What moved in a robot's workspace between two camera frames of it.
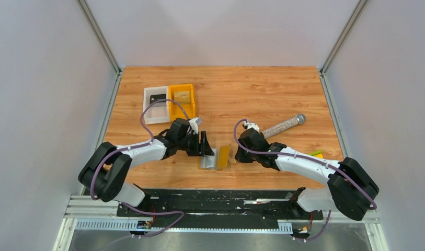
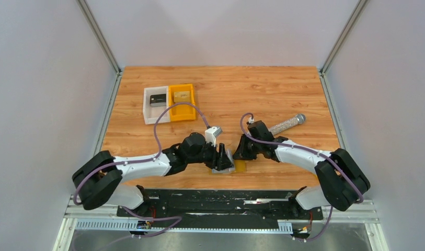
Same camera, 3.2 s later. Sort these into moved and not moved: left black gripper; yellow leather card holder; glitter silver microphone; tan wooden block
Moved: yellow leather card holder; left black gripper
Not moved: glitter silver microphone; tan wooden block
